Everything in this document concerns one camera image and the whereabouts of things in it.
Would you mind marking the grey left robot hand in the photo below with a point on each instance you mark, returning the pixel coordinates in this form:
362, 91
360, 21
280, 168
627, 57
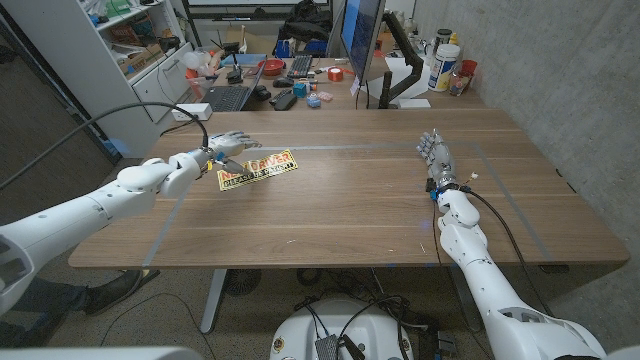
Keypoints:
227, 145

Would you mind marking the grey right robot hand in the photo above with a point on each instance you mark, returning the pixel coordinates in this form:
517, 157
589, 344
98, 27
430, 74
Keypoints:
440, 162

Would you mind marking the yellow new driver bumper sticker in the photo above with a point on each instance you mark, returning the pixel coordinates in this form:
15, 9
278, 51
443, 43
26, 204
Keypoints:
272, 167

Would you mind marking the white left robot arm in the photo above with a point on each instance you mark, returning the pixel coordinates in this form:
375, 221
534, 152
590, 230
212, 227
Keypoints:
75, 220

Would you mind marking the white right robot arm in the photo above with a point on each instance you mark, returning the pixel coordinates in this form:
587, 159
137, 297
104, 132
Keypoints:
485, 280

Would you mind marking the black laptop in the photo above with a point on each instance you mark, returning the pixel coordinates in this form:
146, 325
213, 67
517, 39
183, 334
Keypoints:
225, 97

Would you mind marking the white power strip box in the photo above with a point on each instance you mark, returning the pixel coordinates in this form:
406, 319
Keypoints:
192, 112

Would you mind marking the black controller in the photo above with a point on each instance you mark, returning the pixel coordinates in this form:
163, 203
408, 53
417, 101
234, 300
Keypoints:
261, 93

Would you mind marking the flat white box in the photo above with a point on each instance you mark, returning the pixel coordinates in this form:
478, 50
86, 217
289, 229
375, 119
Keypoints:
414, 103

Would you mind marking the black desk stand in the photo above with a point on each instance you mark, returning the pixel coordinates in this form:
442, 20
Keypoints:
235, 76

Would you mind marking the black oblong case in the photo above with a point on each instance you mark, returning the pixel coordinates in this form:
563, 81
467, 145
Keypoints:
286, 102

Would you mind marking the clear glass jar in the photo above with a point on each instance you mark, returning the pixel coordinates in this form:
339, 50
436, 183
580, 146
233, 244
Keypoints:
456, 84

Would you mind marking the black computer mouse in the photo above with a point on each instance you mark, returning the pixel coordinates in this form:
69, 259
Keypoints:
283, 82

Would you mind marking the red bowl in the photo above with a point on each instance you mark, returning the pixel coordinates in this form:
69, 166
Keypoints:
271, 67

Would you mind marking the white plastic bag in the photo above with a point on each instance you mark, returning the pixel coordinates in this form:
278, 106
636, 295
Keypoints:
195, 61

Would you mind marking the blue cube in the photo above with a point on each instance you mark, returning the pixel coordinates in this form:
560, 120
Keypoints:
299, 90

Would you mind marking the white wipes canister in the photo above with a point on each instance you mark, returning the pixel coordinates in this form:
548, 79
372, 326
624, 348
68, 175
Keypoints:
442, 67

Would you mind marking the small blue toy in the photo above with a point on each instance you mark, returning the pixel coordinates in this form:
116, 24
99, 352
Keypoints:
313, 101

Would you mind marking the white paper sheet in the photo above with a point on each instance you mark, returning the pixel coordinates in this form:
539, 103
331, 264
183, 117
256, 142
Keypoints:
400, 70

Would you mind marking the black keyboard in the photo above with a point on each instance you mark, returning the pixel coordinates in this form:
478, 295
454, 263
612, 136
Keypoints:
300, 66

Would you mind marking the small pink item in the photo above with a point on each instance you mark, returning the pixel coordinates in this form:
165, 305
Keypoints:
325, 96

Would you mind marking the cardboard box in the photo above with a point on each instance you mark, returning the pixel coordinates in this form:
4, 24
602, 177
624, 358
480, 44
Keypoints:
142, 59

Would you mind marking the yellow squeeze bottle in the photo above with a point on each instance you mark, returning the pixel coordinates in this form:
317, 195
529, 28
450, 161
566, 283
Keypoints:
454, 39

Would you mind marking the black lid bottle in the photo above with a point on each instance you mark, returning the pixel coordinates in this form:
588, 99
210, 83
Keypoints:
442, 37

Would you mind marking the red tape roll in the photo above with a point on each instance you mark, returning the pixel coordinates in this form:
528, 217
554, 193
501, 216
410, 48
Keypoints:
335, 75

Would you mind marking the blue storage bin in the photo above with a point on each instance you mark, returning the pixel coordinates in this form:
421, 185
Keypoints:
315, 48

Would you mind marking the round black fan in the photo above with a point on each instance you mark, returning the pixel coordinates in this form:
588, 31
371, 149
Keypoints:
242, 281

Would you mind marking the black backpack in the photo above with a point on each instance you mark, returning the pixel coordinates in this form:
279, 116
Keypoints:
305, 22

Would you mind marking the white shelf cabinet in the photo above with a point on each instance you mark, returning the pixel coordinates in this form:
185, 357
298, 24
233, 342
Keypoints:
100, 75

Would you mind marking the computer monitor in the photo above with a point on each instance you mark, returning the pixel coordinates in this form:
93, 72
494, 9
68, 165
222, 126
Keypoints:
360, 35

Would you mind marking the white robot torso base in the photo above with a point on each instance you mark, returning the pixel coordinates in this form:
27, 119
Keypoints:
370, 330

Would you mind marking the black shoe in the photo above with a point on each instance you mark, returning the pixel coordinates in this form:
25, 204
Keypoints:
115, 292

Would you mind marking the dark trouser leg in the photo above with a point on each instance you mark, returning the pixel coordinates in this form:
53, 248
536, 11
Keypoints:
55, 302

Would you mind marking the white robot chest cover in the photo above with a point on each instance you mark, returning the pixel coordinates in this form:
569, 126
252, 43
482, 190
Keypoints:
100, 354

